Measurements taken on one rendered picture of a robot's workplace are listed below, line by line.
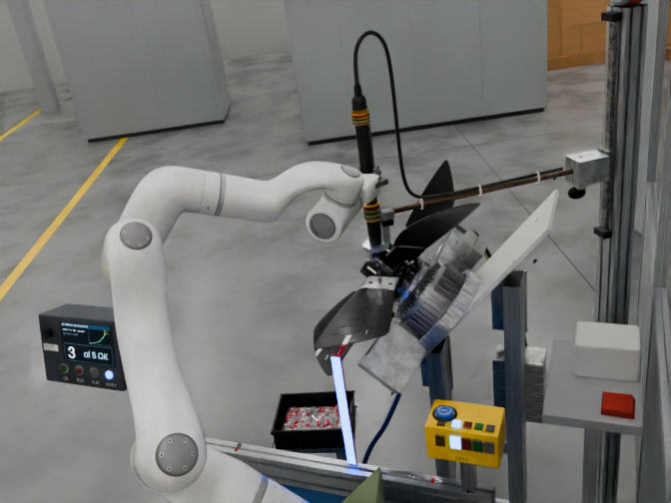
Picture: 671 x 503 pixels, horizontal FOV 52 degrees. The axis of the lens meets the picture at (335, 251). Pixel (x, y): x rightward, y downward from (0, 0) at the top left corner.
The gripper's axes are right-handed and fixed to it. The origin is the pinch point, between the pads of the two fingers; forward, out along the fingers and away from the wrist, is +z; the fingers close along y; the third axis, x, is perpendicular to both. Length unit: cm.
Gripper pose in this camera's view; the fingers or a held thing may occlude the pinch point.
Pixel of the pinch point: (367, 173)
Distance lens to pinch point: 173.1
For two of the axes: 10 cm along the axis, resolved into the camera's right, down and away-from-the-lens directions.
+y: 9.3, 0.4, -3.7
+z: 3.5, -4.5, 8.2
